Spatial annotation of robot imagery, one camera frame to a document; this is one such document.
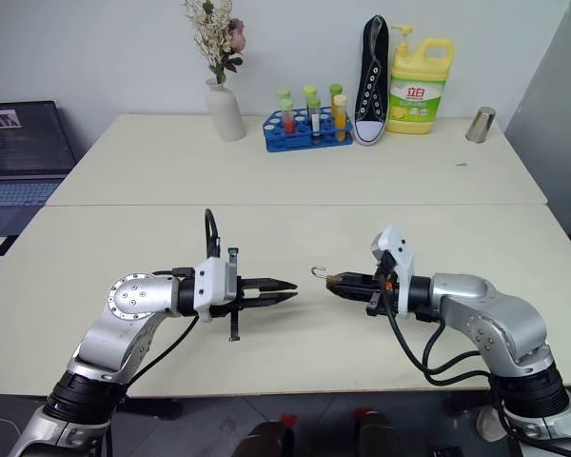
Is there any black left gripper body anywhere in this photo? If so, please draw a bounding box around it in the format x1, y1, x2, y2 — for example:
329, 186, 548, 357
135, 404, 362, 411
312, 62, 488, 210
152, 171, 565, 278
208, 247, 247, 343

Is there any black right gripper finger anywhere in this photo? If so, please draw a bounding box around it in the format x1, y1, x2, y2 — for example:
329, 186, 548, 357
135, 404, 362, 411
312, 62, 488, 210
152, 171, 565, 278
331, 284, 377, 303
330, 271, 378, 288

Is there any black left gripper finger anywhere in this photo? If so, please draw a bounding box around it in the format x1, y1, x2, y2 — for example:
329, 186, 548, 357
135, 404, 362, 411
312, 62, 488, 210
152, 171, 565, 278
241, 291, 300, 310
240, 277, 300, 293

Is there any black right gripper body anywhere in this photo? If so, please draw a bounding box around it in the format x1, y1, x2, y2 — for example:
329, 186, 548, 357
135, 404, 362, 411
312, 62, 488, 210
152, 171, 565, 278
364, 250, 402, 319

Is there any dark rounded shape red top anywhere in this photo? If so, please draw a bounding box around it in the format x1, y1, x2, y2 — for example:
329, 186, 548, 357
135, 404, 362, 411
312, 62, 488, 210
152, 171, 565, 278
241, 412, 298, 457
353, 407, 404, 457

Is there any blue test tube rack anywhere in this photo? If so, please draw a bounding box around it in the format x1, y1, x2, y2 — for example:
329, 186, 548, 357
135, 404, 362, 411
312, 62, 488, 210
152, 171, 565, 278
263, 106, 356, 153

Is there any yellow cap tube orange liquid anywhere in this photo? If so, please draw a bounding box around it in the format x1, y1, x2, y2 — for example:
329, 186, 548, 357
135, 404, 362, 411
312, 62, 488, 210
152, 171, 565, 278
332, 93, 349, 142

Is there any green cap tube white label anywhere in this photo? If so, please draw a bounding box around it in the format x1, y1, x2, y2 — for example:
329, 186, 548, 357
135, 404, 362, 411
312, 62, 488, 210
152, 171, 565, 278
306, 96, 324, 144

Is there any green cap tube red liquid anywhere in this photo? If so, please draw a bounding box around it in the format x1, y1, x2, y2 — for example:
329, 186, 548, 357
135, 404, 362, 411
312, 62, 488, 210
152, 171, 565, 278
279, 98, 297, 136

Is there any white round object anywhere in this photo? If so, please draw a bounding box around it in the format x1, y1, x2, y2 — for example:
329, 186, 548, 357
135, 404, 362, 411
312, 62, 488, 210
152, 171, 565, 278
474, 407, 507, 444

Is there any white ceramic vase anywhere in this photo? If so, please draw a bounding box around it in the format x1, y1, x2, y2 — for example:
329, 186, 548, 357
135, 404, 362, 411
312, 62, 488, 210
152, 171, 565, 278
205, 77, 247, 143

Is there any silver metal cup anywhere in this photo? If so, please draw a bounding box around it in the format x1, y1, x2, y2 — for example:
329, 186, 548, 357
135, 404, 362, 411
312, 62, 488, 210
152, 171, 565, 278
464, 106, 498, 144

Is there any black canvas sneaker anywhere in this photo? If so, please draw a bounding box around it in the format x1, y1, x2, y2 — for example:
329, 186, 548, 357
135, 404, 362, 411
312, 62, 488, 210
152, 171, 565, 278
352, 14, 391, 147

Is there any yellow detergent pump bottle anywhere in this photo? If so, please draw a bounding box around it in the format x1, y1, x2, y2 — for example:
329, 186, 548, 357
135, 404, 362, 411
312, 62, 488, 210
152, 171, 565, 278
385, 23, 455, 135

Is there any black flat object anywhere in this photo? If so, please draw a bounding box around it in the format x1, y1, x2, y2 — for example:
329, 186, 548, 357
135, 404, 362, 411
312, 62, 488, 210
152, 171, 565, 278
0, 234, 22, 258

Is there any dried flower bouquet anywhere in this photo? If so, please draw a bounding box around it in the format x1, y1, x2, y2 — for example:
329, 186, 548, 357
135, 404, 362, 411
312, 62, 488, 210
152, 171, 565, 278
180, 0, 246, 86

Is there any open laptop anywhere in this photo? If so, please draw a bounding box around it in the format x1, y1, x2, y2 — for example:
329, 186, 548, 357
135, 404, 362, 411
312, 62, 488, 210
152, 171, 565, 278
0, 99, 77, 238

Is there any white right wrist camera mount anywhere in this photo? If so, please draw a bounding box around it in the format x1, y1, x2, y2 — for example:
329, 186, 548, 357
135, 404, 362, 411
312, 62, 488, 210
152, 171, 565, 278
369, 224, 417, 316

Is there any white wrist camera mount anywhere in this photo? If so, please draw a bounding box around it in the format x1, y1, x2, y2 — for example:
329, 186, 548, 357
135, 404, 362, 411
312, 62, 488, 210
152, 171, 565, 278
192, 258, 240, 324
369, 224, 417, 316

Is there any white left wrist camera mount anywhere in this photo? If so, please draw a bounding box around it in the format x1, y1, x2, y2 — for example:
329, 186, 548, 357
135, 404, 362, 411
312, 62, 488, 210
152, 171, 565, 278
192, 258, 240, 324

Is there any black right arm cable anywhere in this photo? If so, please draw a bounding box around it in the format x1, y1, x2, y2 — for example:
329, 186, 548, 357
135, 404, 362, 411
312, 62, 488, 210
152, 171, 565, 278
382, 283, 495, 387

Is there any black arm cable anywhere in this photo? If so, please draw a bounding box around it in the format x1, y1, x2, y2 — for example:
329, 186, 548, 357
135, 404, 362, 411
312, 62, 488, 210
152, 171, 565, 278
118, 208, 223, 396
382, 283, 495, 387

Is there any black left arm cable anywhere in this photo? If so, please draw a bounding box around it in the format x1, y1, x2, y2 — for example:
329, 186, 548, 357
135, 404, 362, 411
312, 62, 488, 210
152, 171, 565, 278
118, 208, 223, 396

